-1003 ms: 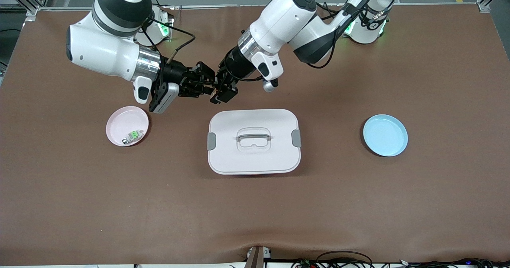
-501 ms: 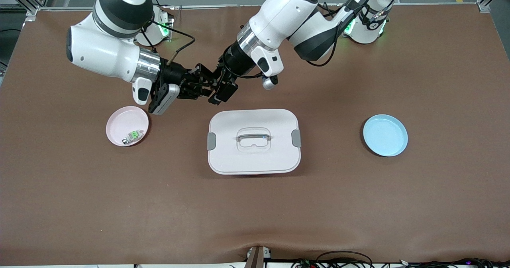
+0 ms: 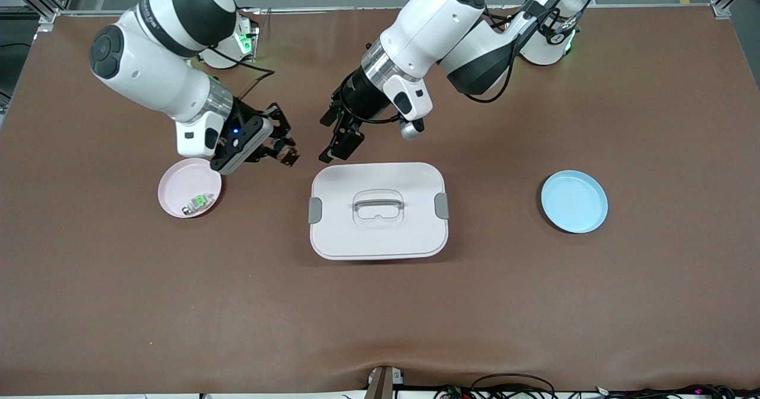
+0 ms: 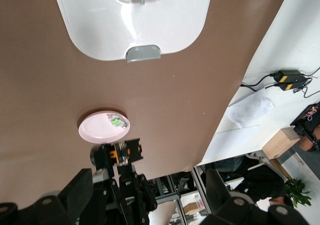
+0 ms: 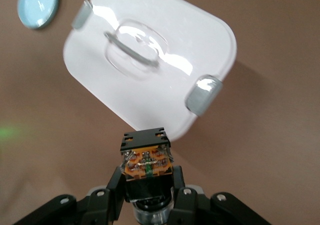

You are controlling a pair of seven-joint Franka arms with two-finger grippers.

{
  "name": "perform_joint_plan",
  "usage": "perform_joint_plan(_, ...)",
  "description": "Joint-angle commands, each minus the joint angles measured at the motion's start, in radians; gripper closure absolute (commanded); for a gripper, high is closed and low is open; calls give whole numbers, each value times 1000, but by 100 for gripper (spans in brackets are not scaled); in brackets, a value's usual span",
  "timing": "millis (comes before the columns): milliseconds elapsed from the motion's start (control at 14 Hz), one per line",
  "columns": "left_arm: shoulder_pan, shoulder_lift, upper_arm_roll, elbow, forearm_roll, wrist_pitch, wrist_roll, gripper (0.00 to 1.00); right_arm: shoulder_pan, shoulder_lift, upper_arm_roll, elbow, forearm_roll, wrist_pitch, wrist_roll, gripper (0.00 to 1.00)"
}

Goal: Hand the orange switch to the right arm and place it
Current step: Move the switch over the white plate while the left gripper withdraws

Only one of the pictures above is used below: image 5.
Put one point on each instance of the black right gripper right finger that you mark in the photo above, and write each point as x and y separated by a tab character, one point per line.
190	207

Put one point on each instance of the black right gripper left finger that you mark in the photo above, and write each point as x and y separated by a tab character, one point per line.
100	205

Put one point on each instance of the orange and black switch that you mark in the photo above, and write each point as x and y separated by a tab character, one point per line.
147	160

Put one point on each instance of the pink box with white lid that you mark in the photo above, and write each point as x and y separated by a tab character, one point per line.
160	92

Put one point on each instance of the light blue round plate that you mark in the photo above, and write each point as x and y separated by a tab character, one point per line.
37	7

